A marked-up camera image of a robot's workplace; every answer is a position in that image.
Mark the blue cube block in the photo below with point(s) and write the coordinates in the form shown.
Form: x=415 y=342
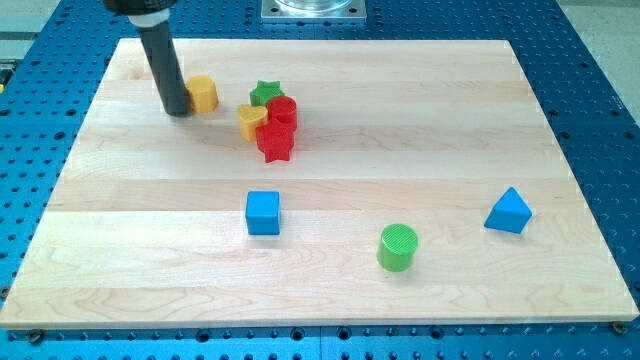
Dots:
x=262 y=213

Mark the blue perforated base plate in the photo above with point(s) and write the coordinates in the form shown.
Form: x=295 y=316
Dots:
x=52 y=89

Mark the green star block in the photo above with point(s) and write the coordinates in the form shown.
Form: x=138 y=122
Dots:
x=264 y=92

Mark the light wooden board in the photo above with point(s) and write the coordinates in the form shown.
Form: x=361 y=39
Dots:
x=146 y=226

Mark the black robot end effector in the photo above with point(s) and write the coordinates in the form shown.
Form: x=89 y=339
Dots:
x=137 y=7

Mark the yellow heart block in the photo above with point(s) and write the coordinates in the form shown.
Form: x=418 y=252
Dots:
x=250 y=118

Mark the red cylinder block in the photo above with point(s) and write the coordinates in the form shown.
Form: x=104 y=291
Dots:
x=283 y=110

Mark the red star block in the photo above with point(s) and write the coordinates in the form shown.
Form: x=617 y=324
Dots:
x=275 y=141

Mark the yellow hexagon block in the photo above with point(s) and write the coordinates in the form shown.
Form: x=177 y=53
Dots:
x=202 y=93

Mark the blue triangle block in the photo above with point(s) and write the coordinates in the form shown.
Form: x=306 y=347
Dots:
x=510 y=213

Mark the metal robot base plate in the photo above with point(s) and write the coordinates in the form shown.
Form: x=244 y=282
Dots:
x=307 y=10

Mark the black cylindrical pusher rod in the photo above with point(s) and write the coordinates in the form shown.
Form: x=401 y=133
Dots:
x=157 y=41

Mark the green cylinder block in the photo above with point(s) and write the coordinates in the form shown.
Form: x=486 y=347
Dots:
x=398 y=244

